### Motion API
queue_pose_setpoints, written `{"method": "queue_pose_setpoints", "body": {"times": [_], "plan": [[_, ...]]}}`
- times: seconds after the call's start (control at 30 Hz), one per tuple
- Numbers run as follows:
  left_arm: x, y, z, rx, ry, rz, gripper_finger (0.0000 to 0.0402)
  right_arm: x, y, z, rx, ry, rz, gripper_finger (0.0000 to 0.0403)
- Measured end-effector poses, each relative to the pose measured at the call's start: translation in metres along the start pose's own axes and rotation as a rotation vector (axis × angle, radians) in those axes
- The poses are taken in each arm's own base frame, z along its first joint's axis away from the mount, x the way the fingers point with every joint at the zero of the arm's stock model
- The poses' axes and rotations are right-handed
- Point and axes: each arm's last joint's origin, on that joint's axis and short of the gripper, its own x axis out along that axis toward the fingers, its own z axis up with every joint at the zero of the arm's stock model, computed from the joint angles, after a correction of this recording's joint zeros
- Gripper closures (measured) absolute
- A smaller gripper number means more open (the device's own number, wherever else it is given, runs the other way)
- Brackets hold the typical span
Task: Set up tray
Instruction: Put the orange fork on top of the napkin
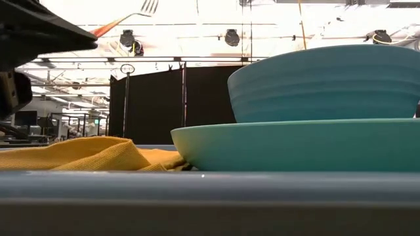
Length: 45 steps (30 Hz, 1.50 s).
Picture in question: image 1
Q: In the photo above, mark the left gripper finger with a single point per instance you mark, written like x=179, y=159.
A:
x=33, y=29

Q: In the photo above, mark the black monitor screen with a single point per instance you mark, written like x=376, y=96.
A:
x=31, y=119

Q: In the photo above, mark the yellow cloth napkin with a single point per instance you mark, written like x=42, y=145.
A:
x=98, y=154

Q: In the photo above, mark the blue plastic tray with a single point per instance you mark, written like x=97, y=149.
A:
x=197, y=188

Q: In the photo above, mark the red and black hanging reel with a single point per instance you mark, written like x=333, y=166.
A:
x=138, y=49

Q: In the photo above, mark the pole with round sign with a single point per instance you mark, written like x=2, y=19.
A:
x=125, y=98

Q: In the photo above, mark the teal bowl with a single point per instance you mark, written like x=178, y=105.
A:
x=328, y=85

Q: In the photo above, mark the black partition screen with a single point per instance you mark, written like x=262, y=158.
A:
x=154, y=108

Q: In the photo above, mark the horizontal overhead rail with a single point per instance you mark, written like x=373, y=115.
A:
x=98, y=59

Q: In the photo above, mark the teal plate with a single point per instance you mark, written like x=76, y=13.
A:
x=295, y=147

